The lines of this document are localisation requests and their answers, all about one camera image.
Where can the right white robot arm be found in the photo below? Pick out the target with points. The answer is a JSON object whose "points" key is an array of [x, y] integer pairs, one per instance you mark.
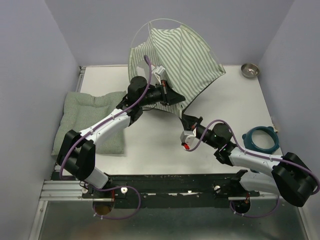
{"points": [[283, 175]]}

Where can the green striped pet tent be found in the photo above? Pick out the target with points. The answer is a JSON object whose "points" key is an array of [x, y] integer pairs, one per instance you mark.
{"points": [[189, 67]]}

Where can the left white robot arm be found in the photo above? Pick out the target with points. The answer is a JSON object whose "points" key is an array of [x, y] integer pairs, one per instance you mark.
{"points": [[78, 150]]}

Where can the steel pet bowl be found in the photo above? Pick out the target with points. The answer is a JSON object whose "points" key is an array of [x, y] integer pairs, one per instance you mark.
{"points": [[250, 70]]}

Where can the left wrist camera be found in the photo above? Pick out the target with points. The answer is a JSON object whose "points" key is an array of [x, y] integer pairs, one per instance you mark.
{"points": [[158, 71]]}

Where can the green checkered cushion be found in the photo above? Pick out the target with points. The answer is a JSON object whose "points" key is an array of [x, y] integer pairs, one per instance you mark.
{"points": [[81, 111]]}

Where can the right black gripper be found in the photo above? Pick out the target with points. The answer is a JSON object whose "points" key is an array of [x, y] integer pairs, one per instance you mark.
{"points": [[189, 122]]}

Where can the teal paw print toy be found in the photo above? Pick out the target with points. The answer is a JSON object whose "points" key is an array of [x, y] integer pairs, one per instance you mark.
{"points": [[249, 142]]}

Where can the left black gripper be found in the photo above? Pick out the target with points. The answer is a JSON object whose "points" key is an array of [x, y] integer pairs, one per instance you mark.
{"points": [[168, 95]]}

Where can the black mounting rail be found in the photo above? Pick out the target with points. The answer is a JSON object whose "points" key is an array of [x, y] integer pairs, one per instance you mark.
{"points": [[163, 191]]}

